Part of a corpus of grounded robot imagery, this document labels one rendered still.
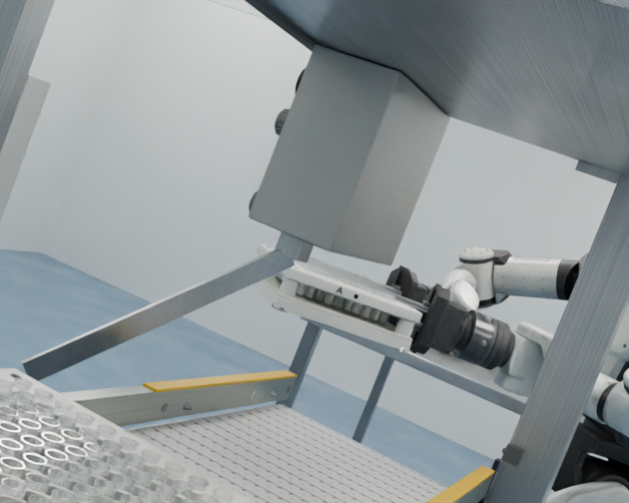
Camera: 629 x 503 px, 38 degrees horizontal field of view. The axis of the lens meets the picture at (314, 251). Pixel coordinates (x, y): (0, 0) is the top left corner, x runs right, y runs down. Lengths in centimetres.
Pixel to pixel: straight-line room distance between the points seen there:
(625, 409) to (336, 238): 68
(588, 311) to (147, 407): 52
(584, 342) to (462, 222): 489
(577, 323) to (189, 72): 571
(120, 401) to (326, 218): 29
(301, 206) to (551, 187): 503
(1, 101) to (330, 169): 71
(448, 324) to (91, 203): 541
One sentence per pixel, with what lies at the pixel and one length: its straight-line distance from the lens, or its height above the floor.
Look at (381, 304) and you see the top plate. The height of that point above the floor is 102.
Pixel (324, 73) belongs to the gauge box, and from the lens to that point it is 99.
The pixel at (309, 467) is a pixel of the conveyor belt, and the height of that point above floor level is 89.
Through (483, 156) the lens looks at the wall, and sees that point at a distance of 601.
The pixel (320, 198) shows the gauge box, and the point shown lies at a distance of 97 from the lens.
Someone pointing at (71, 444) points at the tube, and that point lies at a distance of 56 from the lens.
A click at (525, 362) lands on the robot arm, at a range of 166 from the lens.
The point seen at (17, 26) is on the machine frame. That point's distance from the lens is 152.
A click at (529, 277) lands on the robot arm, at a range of 209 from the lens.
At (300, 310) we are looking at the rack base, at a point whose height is 97.
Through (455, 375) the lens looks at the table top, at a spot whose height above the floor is 84.
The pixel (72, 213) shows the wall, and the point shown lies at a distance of 693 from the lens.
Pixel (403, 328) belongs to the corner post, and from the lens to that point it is 155.
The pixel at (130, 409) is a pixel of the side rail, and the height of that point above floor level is 91.
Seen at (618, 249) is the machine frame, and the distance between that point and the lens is 112.
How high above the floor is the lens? 116
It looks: 4 degrees down
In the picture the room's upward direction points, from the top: 21 degrees clockwise
